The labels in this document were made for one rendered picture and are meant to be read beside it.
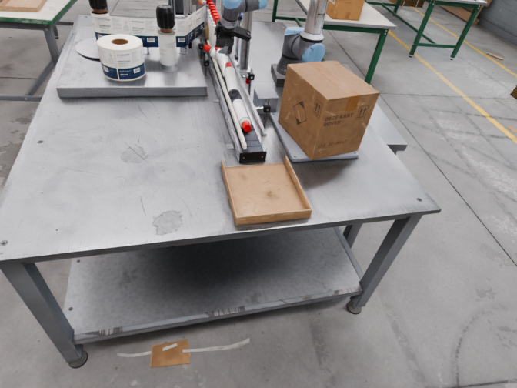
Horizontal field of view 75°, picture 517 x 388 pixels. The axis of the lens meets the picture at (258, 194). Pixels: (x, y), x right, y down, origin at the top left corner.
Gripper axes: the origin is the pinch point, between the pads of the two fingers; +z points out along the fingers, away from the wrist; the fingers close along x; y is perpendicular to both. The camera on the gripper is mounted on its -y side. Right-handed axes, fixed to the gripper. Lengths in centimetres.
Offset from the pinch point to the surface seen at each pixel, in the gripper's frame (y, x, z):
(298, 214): -7, 91, -35
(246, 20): -13.1, -22.0, 1.5
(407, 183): -59, 82, -27
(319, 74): -27, 37, -34
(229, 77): 1.4, 15.6, -2.7
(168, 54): 28.3, -3.6, 5.7
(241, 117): 2.0, 44.7, -17.0
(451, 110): -275, -42, 141
